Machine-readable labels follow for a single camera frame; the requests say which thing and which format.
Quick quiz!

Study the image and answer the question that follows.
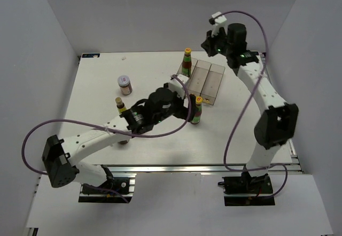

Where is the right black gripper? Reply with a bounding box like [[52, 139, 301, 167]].
[[202, 27, 233, 58]]

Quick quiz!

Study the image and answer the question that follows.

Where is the chili sauce bottle yellow cap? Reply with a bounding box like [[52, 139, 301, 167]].
[[191, 96, 203, 124]]

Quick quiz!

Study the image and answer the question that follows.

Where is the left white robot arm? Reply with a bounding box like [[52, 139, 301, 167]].
[[42, 83, 190, 193]]

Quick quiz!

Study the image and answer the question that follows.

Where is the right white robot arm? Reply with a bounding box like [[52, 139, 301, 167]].
[[201, 22, 299, 193]]

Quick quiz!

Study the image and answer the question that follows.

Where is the clear three-slot organizer tray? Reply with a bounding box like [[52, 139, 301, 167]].
[[187, 58, 226, 105]]

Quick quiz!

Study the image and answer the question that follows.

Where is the blue label sticker left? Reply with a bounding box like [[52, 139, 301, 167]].
[[81, 53, 100, 58]]

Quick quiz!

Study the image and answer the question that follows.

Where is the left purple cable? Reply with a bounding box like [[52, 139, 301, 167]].
[[22, 75, 196, 174]]

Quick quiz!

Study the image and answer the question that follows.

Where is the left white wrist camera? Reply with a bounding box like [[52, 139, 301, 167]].
[[164, 74, 190, 100]]

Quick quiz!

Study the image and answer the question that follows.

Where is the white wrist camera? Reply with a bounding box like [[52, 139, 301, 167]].
[[209, 12, 228, 37], [164, 74, 190, 100]]

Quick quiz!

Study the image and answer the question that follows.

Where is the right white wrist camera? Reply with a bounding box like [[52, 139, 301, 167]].
[[209, 12, 228, 37]]

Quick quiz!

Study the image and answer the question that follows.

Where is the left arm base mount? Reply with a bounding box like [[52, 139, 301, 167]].
[[78, 165, 133, 204]]

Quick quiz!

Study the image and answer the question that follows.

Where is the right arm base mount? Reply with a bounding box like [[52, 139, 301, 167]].
[[217, 172, 275, 207]]

